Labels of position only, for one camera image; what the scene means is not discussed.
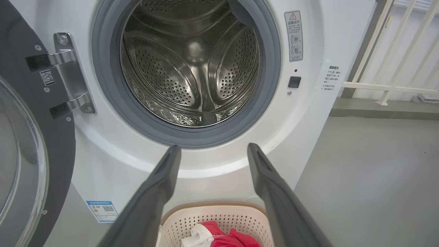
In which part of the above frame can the red garment with white trim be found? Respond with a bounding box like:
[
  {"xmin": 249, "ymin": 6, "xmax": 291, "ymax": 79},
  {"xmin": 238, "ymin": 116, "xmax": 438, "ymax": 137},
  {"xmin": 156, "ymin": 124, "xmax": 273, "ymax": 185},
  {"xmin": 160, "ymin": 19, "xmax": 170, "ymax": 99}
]
[
  {"xmin": 211, "ymin": 228, "xmax": 261, "ymax": 247},
  {"xmin": 181, "ymin": 221, "xmax": 227, "ymax": 247}
]

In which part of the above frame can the blue energy label sticker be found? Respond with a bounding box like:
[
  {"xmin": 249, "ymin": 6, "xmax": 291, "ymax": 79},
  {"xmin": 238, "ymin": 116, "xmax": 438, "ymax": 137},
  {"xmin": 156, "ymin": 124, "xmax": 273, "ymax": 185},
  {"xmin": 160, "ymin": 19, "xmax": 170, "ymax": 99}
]
[{"xmin": 86, "ymin": 200, "xmax": 119, "ymax": 224}]

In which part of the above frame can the small QR code sticker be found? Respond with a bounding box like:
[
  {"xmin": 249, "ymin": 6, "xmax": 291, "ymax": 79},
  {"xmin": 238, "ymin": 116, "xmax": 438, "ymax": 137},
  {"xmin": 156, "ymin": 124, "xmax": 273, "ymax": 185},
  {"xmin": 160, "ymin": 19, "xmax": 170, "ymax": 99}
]
[{"xmin": 40, "ymin": 69, "xmax": 56, "ymax": 86}]

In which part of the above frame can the white front-load washing machine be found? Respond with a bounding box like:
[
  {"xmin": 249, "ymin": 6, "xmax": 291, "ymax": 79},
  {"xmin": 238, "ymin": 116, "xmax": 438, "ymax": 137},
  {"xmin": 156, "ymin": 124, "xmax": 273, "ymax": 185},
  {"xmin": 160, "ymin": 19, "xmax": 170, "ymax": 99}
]
[{"xmin": 9, "ymin": 0, "xmax": 378, "ymax": 247}]

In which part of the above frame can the metal door hinge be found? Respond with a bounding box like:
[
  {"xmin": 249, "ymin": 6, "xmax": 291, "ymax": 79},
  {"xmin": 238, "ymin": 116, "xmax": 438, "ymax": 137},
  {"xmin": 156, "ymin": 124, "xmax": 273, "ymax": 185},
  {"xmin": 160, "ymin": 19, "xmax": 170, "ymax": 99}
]
[{"xmin": 25, "ymin": 32, "xmax": 97, "ymax": 120}]

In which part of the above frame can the printed text label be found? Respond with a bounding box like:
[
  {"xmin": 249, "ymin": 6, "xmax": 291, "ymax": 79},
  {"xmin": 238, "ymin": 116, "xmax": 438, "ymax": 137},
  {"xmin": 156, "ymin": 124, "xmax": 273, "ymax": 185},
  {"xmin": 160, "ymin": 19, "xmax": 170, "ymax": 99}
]
[{"xmin": 322, "ymin": 65, "xmax": 344, "ymax": 92}]

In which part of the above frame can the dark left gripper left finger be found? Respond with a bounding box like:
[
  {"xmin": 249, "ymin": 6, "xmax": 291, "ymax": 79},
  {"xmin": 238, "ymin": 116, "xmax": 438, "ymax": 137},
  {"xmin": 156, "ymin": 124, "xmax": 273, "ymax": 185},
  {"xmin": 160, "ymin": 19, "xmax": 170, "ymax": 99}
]
[{"xmin": 97, "ymin": 144, "xmax": 182, "ymax": 247}]

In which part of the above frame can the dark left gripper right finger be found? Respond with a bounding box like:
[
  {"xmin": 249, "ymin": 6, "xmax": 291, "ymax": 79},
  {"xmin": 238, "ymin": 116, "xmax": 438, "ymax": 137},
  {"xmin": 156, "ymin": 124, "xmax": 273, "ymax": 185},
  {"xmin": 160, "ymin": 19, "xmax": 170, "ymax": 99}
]
[{"xmin": 247, "ymin": 143, "xmax": 334, "ymax": 247}]

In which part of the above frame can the steel washer drum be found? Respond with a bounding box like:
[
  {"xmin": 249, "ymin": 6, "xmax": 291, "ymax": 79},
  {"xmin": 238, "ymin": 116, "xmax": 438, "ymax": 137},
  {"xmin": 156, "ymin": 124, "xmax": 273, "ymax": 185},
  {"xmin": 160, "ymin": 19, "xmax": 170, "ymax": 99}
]
[{"xmin": 120, "ymin": 0, "xmax": 261, "ymax": 128}]

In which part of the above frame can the black glass washing machine door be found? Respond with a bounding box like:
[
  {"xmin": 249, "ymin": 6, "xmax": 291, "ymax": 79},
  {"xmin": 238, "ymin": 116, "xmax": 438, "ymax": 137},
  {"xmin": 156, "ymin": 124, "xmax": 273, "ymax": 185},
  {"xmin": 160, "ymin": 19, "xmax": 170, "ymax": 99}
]
[{"xmin": 0, "ymin": 0, "xmax": 76, "ymax": 247}]

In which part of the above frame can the grey warning sticker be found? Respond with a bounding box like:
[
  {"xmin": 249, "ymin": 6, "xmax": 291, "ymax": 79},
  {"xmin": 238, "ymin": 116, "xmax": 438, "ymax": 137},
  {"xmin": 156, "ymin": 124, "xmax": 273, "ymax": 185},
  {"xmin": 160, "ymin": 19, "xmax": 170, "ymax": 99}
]
[{"xmin": 284, "ymin": 10, "xmax": 304, "ymax": 62}]

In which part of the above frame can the white metal railing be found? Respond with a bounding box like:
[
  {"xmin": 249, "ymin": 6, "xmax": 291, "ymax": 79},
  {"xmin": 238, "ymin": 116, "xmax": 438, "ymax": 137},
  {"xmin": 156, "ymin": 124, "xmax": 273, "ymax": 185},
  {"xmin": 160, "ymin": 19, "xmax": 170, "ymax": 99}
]
[{"xmin": 341, "ymin": 0, "xmax": 439, "ymax": 106}]

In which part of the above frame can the cream perforated laundry basket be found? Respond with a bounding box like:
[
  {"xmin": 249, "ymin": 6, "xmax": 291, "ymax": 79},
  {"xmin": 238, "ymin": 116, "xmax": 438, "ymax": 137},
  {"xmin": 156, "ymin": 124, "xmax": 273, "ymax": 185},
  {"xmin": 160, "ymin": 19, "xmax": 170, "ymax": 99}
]
[{"xmin": 156, "ymin": 201, "xmax": 275, "ymax": 247}]

